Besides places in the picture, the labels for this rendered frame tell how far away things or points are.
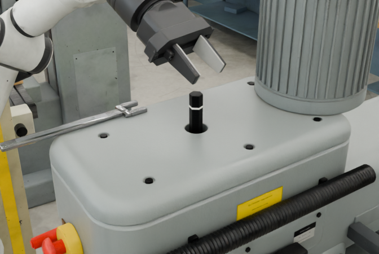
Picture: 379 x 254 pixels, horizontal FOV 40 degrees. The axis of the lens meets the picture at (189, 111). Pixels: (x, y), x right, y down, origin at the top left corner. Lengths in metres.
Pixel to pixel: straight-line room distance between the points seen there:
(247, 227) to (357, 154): 0.36
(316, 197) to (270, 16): 0.30
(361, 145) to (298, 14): 0.36
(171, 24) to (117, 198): 0.27
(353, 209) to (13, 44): 0.70
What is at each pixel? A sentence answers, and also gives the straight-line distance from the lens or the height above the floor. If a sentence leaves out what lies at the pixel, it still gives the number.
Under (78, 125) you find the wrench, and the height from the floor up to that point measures 1.90.
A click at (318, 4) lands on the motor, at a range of 0.83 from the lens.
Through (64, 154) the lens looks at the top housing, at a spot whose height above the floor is 1.89.
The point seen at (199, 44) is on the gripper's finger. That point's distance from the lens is 0.81.
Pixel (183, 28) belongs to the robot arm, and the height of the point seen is 2.05.
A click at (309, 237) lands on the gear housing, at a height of 1.67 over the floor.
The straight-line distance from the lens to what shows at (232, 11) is 7.13.
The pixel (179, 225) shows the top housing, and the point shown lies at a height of 1.83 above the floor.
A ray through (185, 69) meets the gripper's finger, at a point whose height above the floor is 2.00.
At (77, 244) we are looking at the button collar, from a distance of 0.80.
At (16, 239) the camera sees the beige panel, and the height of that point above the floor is 0.39.
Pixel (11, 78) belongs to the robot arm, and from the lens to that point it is 1.04.
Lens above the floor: 2.30
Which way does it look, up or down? 28 degrees down
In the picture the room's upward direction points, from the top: straight up
